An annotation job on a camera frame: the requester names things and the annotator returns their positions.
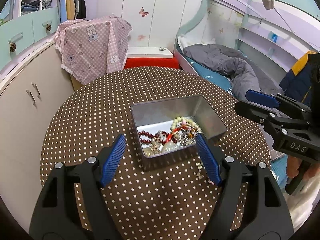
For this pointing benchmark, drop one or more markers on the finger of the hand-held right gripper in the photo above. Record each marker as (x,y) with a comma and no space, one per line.
(260,98)
(252,111)

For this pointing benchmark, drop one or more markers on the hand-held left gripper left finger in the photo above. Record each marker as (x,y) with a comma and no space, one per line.
(112,160)

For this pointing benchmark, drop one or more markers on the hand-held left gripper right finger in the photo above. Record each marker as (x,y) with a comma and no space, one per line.
(207,157)

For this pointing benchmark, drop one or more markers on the grey metal tin box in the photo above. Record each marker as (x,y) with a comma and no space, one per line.
(212,120)

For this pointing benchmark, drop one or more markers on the pale jade pendant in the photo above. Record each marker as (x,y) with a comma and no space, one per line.
(170,148)

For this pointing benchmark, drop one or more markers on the person's right hand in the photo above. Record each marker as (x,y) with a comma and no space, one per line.
(292,167)

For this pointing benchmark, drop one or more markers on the grey duvet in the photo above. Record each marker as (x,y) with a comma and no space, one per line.
(237,67)

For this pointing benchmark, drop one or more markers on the navy and yellow jacket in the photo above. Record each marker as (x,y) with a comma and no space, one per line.
(295,80)

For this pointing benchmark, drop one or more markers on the brown polka-dot tablecloth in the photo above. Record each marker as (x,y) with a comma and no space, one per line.
(100,110)

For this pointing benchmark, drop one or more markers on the teal bed sheet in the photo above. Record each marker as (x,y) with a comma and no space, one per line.
(210,75)

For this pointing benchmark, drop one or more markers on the small blue box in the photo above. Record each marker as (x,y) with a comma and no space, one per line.
(273,36)

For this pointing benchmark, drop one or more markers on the white cloth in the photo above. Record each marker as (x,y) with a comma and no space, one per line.
(302,210)

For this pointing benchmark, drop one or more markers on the white pillow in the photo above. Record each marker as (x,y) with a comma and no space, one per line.
(190,42)

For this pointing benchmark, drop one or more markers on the beige hanging pouch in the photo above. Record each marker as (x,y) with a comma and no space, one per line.
(268,3)

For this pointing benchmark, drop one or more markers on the beige low cabinet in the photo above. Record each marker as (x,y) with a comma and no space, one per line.
(20,117)

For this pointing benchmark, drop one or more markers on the pink checked bear cloth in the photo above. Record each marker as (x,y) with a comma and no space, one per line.
(87,55)

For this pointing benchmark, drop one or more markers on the black binder clip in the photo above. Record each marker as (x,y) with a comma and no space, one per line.
(162,48)

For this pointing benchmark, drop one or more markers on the white board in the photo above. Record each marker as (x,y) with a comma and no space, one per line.
(147,52)

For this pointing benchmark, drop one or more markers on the faded orange butterfly sticker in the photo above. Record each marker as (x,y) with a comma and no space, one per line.
(141,37)

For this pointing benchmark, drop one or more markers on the white wardrobe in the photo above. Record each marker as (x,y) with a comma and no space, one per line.
(162,17)

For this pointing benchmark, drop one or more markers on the pink butterfly sticker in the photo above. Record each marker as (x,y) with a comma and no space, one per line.
(143,12)

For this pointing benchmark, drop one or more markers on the pinecone drawer ornament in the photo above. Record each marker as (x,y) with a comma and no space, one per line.
(48,28)
(12,47)

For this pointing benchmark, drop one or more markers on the teal drawer cabinet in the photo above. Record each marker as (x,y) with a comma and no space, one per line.
(25,27)

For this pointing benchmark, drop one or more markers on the light blue hanging shirt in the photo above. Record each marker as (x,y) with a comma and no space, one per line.
(63,2)

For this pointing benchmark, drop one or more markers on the yellow hanging garment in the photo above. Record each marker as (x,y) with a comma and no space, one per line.
(70,0)

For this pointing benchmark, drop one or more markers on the folded grey-blue clothes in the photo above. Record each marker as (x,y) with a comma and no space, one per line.
(47,1)

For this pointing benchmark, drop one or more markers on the folded blue jeans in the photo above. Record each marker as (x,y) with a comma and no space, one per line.
(30,6)

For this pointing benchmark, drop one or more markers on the green plant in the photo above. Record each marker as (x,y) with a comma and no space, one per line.
(2,22)

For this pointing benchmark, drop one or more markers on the lavender wall shelves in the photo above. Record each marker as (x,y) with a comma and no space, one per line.
(287,47)

